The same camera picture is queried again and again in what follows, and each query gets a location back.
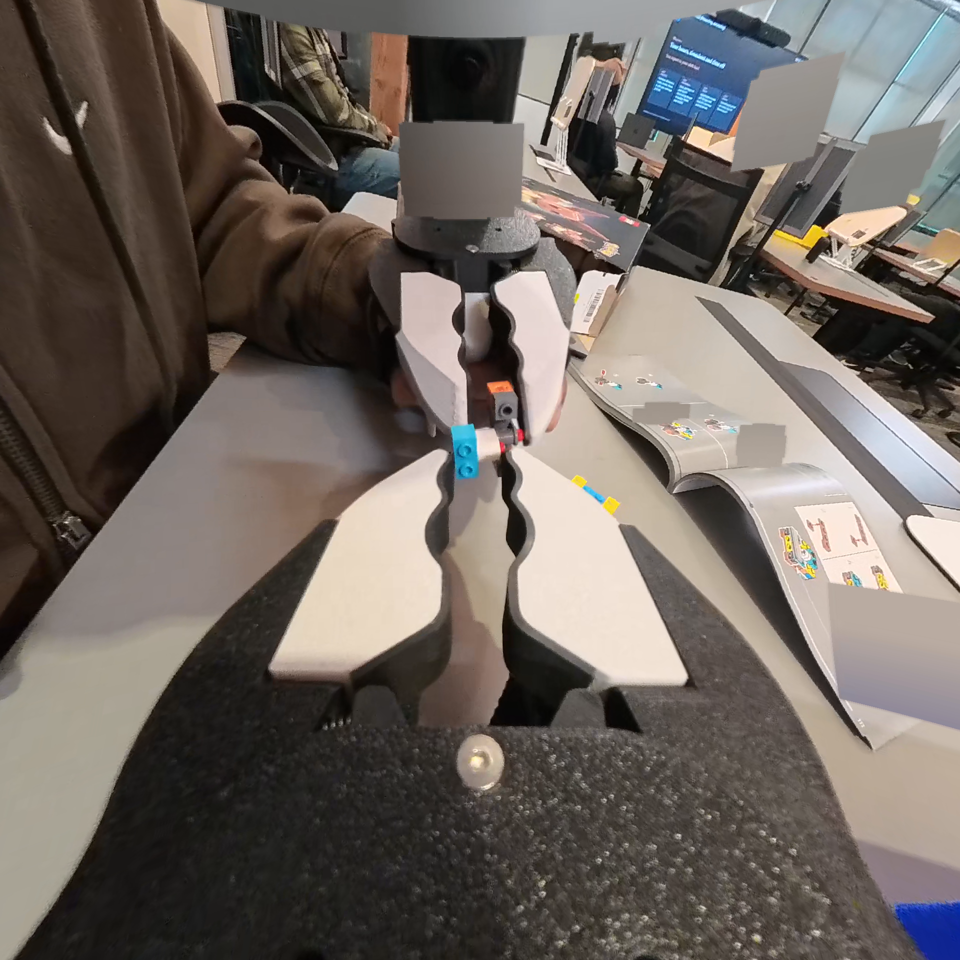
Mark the wooden laptop stand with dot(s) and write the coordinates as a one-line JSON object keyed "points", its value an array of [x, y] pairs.
{"points": [[870, 223]]}

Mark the grey monitor on arm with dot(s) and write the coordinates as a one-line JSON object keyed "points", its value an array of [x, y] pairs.
{"points": [[817, 187]]}

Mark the dark printed toy box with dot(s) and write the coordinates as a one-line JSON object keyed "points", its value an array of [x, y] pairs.
{"points": [[570, 214]]}

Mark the white tablet stand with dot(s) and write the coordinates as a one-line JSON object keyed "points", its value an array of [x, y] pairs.
{"points": [[577, 90]]}

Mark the black mesh office chair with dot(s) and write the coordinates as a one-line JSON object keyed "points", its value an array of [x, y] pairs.
{"points": [[697, 210]]}

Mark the wooden post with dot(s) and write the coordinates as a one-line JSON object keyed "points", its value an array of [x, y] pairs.
{"points": [[386, 82]]}

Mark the person's brown hoodie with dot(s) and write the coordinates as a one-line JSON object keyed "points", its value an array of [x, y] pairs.
{"points": [[90, 300]]}

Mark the yellow blue brown brick assembly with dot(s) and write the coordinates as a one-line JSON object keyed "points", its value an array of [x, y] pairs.
{"points": [[592, 493]]}

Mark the teal grey orange brick assembly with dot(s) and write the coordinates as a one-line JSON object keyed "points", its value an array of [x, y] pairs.
{"points": [[465, 450]]}

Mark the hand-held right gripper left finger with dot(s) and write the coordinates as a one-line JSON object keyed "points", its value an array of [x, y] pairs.
{"points": [[367, 592]]}

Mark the brown-edged office desk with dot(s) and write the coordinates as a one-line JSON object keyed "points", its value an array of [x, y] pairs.
{"points": [[847, 285]]}

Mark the large display screen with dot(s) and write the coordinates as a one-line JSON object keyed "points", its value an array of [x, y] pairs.
{"points": [[690, 82]]}

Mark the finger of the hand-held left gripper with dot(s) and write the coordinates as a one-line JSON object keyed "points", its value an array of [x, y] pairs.
{"points": [[427, 337], [540, 337]]}

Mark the grey instruction booklet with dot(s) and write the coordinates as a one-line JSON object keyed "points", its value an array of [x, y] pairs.
{"points": [[750, 517]]}

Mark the blue plastic bin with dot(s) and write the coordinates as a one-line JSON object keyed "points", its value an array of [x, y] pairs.
{"points": [[930, 937]]}

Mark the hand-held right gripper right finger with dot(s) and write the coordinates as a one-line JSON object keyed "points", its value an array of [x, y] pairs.
{"points": [[592, 600]]}

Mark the person's left forearm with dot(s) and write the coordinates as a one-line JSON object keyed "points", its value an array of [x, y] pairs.
{"points": [[300, 285]]}

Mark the yellow bin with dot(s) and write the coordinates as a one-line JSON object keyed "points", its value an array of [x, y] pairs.
{"points": [[795, 236]]}

